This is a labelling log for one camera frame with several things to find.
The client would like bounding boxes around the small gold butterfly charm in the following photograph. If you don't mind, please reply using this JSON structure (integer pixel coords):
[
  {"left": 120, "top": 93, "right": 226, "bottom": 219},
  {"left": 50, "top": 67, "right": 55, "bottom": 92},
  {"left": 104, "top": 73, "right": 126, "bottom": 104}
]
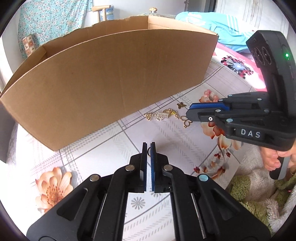
[{"left": 177, "top": 102, "right": 186, "bottom": 109}]

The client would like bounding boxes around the gold butterfly chain jewelry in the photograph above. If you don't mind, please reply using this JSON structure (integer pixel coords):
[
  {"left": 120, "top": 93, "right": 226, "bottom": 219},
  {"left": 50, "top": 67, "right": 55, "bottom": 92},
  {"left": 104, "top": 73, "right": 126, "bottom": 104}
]
[{"left": 144, "top": 108, "right": 192, "bottom": 128}]

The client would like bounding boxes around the right hand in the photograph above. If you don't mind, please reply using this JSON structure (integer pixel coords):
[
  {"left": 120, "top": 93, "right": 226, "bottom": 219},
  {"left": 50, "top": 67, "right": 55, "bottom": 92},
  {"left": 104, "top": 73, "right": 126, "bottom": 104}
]
[{"left": 260, "top": 143, "right": 296, "bottom": 174}]

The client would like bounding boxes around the floral plaid table mat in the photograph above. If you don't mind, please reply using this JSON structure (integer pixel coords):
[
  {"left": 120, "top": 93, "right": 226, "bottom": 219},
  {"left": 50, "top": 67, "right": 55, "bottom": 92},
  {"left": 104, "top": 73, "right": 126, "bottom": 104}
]
[{"left": 6, "top": 58, "right": 269, "bottom": 241}]

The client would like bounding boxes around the blue garment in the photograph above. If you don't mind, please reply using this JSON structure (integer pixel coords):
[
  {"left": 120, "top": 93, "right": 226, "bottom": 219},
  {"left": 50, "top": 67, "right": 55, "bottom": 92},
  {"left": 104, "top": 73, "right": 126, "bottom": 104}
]
[{"left": 175, "top": 11, "right": 254, "bottom": 53}]

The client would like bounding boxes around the gold knob lid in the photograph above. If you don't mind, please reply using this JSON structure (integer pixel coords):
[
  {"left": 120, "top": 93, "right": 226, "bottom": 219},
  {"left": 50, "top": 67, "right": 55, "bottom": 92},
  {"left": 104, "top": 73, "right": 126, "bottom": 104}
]
[{"left": 149, "top": 7, "right": 158, "bottom": 13}]

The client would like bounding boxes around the brown cardboard box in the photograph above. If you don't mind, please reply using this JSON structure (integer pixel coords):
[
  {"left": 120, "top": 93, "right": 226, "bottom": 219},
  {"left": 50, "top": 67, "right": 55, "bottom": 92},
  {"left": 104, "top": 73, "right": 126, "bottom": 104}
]
[{"left": 1, "top": 16, "right": 218, "bottom": 151}]

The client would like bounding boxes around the blue floral curtain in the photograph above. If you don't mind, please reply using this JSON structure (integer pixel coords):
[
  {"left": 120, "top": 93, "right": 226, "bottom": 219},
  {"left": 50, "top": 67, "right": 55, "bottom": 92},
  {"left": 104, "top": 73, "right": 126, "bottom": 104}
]
[{"left": 18, "top": 0, "right": 93, "bottom": 59}]

